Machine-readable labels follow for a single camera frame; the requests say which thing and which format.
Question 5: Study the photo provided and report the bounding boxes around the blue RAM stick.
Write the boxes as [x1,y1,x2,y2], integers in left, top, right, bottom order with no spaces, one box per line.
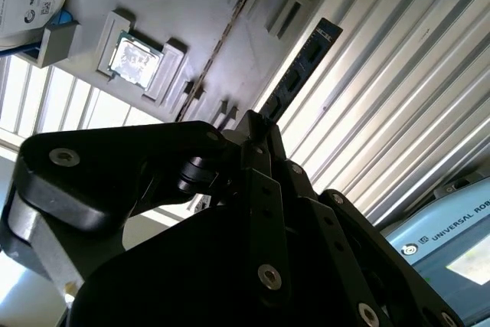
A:
[261,16,345,123]

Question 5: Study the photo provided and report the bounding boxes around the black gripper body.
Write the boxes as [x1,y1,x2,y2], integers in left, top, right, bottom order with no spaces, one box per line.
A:
[67,204,344,327]

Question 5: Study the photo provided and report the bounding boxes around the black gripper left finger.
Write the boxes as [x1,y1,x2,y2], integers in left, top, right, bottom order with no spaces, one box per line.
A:
[7,110,294,305]

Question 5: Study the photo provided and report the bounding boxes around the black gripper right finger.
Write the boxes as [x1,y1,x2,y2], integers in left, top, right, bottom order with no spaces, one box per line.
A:
[267,123,464,327]

